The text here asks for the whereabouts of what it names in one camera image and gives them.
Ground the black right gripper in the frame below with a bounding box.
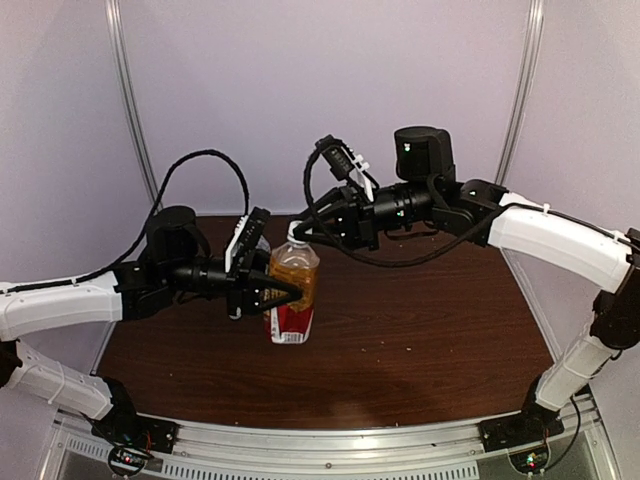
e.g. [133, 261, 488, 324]
[293, 178, 438, 250]

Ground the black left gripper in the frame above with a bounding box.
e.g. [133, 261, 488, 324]
[162, 247, 303, 316]

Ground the amber tea bottle red label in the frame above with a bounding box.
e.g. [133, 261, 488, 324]
[264, 220, 320, 345]

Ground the clear plastic water bottle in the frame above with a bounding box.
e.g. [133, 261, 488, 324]
[256, 235, 271, 262]

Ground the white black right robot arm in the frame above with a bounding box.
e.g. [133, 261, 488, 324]
[291, 126, 639, 442]

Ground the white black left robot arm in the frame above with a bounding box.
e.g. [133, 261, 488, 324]
[1, 206, 302, 444]

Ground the left circuit board with leds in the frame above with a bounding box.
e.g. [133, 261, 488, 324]
[107, 445, 153, 476]

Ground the circuit board with leds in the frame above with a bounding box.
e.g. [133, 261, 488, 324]
[508, 445, 550, 475]
[107, 445, 153, 476]

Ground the right circuit board with leds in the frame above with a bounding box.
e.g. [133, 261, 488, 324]
[508, 445, 550, 475]

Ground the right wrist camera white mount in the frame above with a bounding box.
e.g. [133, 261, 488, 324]
[315, 135, 379, 203]

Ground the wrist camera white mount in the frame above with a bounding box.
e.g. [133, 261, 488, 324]
[315, 135, 379, 203]
[224, 207, 271, 273]

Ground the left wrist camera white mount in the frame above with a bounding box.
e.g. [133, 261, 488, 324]
[224, 207, 271, 273]

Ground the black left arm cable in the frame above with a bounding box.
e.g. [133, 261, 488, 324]
[0, 148, 251, 294]

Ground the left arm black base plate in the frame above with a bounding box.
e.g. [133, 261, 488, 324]
[85, 413, 178, 454]

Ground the right aluminium corner post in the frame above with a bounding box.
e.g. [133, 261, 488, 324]
[495, 0, 545, 185]

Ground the aluminium corner post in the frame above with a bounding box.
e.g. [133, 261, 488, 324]
[495, 0, 545, 185]
[104, 0, 159, 203]

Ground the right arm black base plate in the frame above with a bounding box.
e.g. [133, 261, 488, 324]
[478, 412, 565, 452]

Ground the left aluminium corner post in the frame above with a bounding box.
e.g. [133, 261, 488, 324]
[104, 0, 159, 203]

